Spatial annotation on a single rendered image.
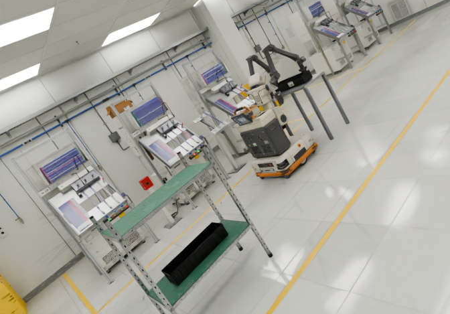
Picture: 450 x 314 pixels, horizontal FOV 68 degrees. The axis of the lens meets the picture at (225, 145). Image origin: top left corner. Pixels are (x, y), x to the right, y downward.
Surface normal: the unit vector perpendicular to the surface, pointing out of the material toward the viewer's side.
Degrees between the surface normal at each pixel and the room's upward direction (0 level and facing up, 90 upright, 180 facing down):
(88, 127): 90
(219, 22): 90
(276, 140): 90
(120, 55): 90
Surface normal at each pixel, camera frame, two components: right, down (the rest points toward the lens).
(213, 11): 0.55, -0.13
